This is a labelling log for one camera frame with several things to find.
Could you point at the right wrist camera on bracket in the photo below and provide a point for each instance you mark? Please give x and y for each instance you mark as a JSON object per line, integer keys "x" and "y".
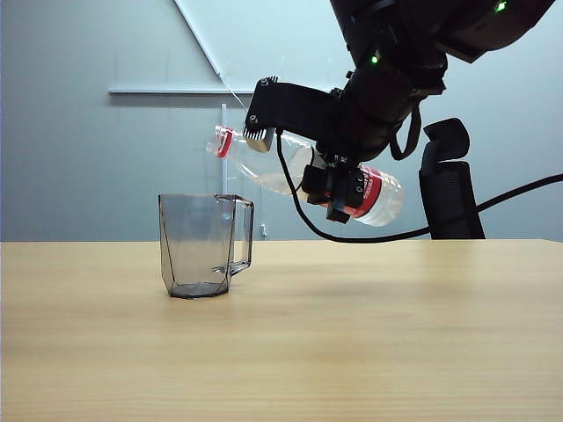
{"x": 290, "y": 107}

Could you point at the white vertical wall conduit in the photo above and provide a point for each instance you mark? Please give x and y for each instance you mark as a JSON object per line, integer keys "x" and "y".
{"x": 224, "y": 115}

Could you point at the black office chair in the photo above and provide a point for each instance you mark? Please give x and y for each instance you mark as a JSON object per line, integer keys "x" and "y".
{"x": 453, "y": 198}

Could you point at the white horizontal wall conduit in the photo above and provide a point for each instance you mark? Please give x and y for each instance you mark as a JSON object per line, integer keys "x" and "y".
{"x": 176, "y": 91}

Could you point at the white diagonal wall conduit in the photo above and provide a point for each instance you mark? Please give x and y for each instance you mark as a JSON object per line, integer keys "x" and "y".
{"x": 198, "y": 37}

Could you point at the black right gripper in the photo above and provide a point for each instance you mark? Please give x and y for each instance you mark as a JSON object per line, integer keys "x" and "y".
{"x": 374, "y": 114}

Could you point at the clear water bottle red label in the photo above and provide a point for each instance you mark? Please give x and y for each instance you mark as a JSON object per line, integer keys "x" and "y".
{"x": 378, "y": 198}

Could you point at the transparent grey plastic mug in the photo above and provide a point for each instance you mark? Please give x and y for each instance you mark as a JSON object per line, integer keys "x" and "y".
{"x": 193, "y": 246}

